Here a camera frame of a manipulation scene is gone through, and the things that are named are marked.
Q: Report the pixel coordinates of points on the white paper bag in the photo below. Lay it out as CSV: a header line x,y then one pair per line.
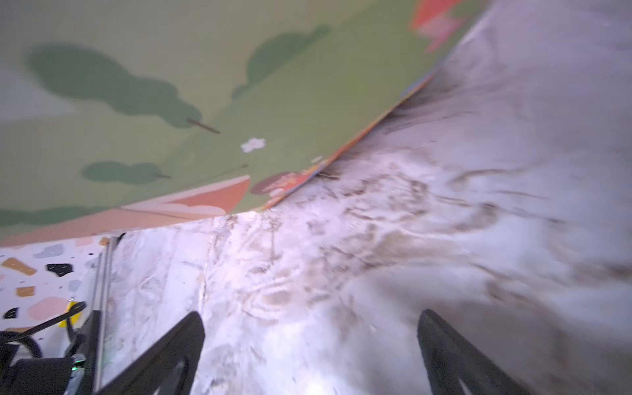
x,y
118,115

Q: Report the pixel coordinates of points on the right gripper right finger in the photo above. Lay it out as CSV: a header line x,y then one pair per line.
x,y
454,366

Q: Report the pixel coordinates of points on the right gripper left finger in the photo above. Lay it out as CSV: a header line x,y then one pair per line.
x,y
168,367

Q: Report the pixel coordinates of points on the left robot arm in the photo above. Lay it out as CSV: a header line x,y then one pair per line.
x,y
24,370

